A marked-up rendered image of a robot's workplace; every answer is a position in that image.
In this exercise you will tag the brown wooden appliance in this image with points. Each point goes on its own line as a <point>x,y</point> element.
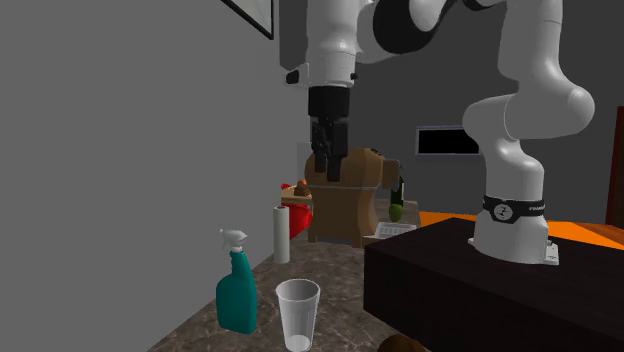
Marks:
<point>348,209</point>

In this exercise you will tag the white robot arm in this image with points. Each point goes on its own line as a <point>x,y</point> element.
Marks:
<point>512,166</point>

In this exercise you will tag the black framed wall picture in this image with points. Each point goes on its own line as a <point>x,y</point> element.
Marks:
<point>253,17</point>

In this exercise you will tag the clear plastic cup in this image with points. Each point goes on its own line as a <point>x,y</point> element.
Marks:
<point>297,312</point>

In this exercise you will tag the red bowl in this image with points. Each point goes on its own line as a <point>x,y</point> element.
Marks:
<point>298,222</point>

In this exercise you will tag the green apple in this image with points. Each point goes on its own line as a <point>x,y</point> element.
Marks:
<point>395,212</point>

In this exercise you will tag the white paper towel roll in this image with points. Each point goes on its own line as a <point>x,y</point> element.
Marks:
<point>281,236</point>

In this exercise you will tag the white slatted tray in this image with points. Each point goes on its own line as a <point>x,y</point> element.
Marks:
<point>392,229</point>

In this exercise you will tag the brown cupcake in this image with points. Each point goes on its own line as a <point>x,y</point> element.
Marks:
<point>302,189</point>

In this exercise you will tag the dark robot stand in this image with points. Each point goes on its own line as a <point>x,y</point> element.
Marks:
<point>463,292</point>

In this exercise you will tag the brown round object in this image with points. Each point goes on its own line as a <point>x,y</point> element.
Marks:
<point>400,344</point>

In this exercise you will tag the teal spray bottle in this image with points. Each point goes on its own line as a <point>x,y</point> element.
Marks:
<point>237,297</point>

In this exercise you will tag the dark green bottle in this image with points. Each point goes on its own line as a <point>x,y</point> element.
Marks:
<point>397,192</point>

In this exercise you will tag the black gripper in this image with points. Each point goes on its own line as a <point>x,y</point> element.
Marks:
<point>329,101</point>

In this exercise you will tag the light wooden board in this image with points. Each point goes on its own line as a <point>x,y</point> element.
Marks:
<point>288,197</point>

